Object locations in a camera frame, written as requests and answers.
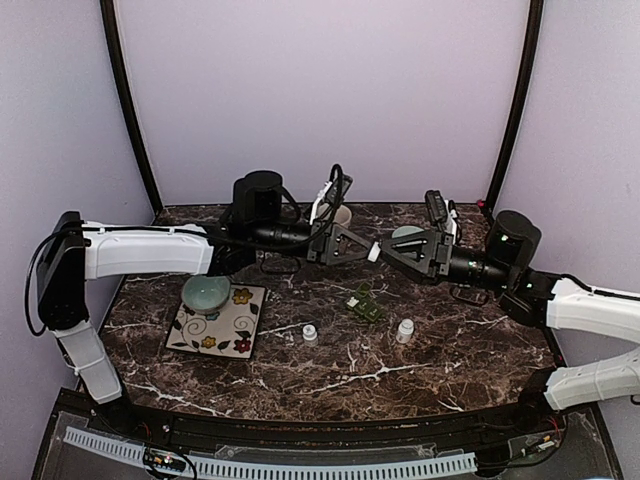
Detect white pill bottle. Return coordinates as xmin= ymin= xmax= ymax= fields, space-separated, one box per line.
xmin=302 ymin=324 xmax=318 ymax=346
xmin=396 ymin=318 xmax=414 ymax=344

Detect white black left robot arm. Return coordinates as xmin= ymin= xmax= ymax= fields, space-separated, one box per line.
xmin=24 ymin=165 xmax=380 ymax=436

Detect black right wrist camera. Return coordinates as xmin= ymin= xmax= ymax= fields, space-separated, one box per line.
xmin=424 ymin=190 xmax=448 ymax=224

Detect plain celadon green bowl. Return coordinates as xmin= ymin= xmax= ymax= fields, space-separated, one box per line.
xmin=181 ymin=275 xmax=231 ymax=314

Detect square floral plate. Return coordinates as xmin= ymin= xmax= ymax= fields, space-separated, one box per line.
xmin=165 ymin=284 xmax=268 ymax=360

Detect black frame post right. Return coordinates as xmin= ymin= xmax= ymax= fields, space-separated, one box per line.
xmin=482 ymin=0 xmax=545 ymax=222

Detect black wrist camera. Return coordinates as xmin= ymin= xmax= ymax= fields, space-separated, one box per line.
xmin=326 ymin=164 xmax=353 ymax=206
xmin=424 ymin=190 xmax=448 ymax=224

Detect black frame post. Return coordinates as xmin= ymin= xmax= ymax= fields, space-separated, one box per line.
xmin=482 ymin=0 xmax=545 ymax=222
xmin=99 ymin=0 xmax=164 ymax=215

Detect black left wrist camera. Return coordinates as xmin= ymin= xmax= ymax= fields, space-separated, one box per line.
xmin=326 ymin=164 xmax=353 ymax=206

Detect white pill bottle cap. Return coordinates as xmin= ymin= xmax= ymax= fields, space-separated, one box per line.
xmin=367 ymin=242 xmax=381 ymax=263

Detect white slotted cable duct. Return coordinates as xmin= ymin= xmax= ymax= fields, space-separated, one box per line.
xmin=62 ymin=427 xmax=478 ymax=479

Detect black frame post left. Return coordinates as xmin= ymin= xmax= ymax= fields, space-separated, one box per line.
xmin=99 ymin=0 xmax=164 ymax=215

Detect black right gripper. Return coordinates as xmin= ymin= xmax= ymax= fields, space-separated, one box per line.
xmin=381 ymin=228 xmax=515 ymax=292

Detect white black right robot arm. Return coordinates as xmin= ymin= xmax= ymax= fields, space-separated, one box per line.
xmin=368 ymin=210 xmax=639 ymax=434

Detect striped light blue bowl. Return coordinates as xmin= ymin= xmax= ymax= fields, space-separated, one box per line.
xmin=391 ymin=225 xmax=424 ymax=239

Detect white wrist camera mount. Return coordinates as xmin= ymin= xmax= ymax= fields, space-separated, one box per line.
xmin=308 ymin=181 xmax=337 ymax=225
xmin=445 ymin=210 xmax=461 ymax=243

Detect black front table rail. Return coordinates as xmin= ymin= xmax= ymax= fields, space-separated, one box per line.
xmin=49 ymin=387 xmax=596 ymax=459

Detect white mug with coral pattern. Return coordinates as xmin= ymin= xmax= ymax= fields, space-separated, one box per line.
xmin=334 ymin=205 xmax=352 ymax=228

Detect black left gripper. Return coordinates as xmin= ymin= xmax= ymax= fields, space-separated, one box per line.
xmin=252 ymin=217 xmax=378 ymax=266

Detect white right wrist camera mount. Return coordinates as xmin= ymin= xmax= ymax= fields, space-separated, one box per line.
xmin=445 ymin=210 xmax=461 ymax=243

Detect green weekly pill organizer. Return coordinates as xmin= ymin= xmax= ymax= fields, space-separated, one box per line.
xmin=346 ymin=283 xmax=384 ymax=324

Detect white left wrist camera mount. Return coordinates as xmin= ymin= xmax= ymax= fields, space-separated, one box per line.
xmin=308 ymin=181 xmax=337 ymax=225

